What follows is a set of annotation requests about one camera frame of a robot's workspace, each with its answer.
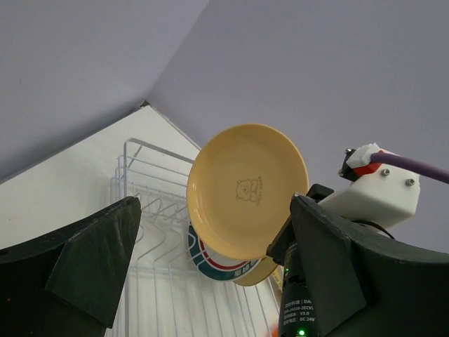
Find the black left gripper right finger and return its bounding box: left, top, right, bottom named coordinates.
left=290, top=196, right=448, bottom=336

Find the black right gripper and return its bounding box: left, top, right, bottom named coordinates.
left=266, top=183, right=336, bottom=337

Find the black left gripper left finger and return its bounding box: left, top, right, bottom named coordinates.
left=1, top=197, right=141, bottom=336

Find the large cream bird plate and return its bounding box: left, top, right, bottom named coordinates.
left=234, top=256, right=278, bottom=286

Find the white plate green red rim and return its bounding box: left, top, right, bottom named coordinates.
left=187, top=223, right=260, bottom=282

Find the plain beige plate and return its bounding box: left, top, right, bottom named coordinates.
left=187, top=124, right=309, bottom=260

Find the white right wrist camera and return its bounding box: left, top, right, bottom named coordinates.
left=319, top=143, right=420, bottom=228

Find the white wire dish rack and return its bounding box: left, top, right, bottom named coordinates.
left=107, top=138, right=279, bottom=336

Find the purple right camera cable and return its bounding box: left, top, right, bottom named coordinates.
left=371, top=151, right=449, bottom=184

